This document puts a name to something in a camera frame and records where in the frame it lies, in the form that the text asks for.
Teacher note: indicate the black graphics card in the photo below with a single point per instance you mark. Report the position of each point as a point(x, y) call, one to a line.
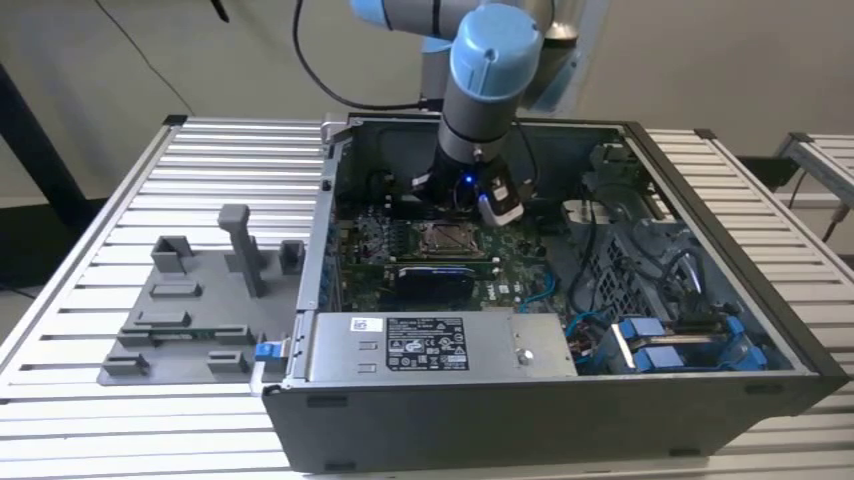
point(434, 285)

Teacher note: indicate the green RAM stick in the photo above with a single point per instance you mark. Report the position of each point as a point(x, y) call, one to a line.
point(187, 331)

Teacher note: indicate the black frame post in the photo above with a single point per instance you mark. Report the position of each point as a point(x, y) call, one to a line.
point(33, 140)

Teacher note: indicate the silver power supply unit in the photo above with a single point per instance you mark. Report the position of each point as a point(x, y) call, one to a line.
point(487, 345)

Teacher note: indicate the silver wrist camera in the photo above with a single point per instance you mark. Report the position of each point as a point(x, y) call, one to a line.
point(501, 200)

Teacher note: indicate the green motherboard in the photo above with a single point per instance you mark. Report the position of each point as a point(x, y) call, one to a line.
point(517, 247)

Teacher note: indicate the blue case latch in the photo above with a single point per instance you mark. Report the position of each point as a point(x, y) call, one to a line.
point(268, 350)

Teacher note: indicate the grey parts rack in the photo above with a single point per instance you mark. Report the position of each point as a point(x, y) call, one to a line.
point(200, 280)

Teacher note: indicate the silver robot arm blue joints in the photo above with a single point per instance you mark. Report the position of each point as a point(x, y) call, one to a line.
point(494, 75)

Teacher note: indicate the metal slat side table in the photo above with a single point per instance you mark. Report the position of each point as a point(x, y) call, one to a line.
point(827, 155)

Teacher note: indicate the metal CPU socket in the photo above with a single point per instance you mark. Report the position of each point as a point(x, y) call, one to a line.
point(446, 255)

